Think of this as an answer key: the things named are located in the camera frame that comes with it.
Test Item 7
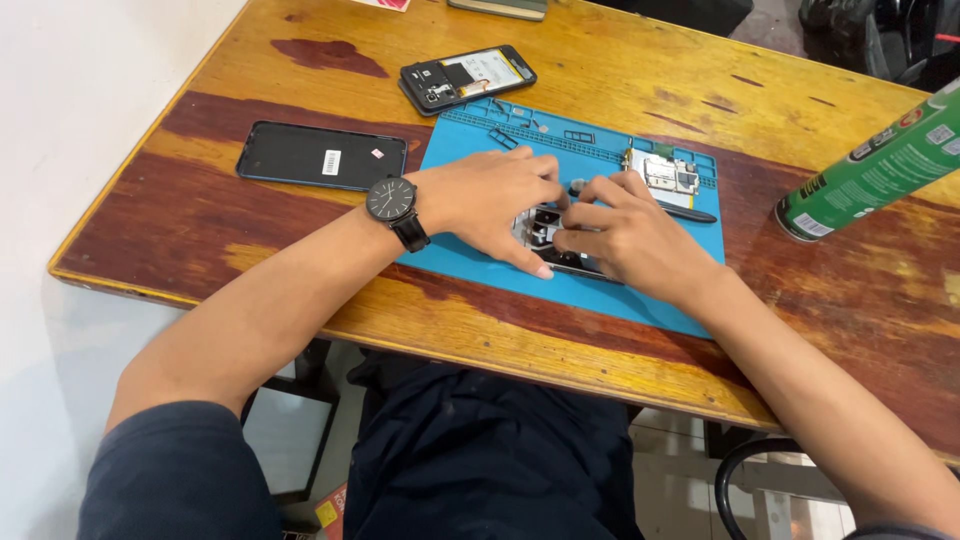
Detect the black phone back cover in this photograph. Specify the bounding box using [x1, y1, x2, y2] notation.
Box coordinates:
[235, 120, 409, 193]

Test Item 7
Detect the grey-green book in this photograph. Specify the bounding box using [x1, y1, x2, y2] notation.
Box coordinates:
[447, 0, 549, 22]

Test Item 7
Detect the black wrist watch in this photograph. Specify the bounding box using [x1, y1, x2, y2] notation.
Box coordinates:
[365, 175, 433, 255]

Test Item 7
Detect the black screwdriver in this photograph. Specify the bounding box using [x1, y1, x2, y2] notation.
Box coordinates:
[567, 178, 720, 225]

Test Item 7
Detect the black bag heap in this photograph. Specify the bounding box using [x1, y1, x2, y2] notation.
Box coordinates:
[797, 0, 960, 95]

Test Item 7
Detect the black framed stool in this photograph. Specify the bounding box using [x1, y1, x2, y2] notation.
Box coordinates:
[238, 337, 343, 506]

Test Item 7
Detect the black smartphone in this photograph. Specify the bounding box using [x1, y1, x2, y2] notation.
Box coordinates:
[512, 204, 625, 285]

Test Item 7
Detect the phone motherboard on white frame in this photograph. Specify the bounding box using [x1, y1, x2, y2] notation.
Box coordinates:
[621, 142, 703, 212]

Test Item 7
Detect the black chair back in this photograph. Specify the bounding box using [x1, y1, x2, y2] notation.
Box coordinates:
[588, 0, 756, 39]

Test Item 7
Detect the person's dark navy clothing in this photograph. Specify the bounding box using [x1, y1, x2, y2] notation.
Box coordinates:
[77, 348, 648, 540]

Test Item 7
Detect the green spray can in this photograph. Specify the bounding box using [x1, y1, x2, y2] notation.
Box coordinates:
[774, 75, 960, 244]

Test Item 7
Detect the black curved metal tube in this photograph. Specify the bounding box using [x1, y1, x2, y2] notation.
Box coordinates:
[713, 436, 805, 540]

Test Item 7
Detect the person's right hand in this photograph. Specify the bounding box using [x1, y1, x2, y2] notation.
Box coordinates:
[552, 169, 726, 307]

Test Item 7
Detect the blue silicone repair mat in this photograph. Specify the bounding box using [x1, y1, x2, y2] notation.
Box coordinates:
[395, 96, 727, 340]

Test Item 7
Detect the person's left hand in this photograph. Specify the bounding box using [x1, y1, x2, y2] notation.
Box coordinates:
[409, 146, 572, 282]

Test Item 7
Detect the opened smartphone with white battery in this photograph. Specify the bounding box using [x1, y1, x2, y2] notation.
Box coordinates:
[397, 44, 539, 118]

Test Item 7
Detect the orange carton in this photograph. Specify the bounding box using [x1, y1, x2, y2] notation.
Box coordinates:
[313, 482, 351, 540]

